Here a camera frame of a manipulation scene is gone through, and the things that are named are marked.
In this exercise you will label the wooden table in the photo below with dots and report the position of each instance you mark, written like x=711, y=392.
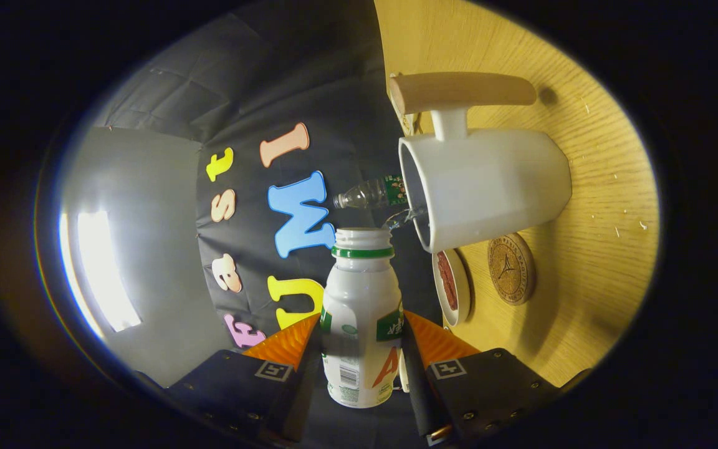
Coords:
x=602, y=187

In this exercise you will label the white juice bottle green collar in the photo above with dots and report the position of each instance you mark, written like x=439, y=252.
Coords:
x=359, y=293

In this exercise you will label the round cork coaster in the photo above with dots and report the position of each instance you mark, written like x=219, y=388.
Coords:
x=511, y=269

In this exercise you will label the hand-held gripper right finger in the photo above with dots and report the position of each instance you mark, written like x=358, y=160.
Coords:
x=418, y=393

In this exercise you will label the red sausage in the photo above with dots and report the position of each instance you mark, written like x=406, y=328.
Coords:
x=451, y=287
x=442, y=277

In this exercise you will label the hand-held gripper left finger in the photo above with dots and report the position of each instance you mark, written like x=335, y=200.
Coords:
x=306, y=399

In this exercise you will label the clear water bottle green label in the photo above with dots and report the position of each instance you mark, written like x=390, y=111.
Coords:
x=371, y=193

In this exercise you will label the round white plate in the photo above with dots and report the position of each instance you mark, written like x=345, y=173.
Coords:
x=462, y=293

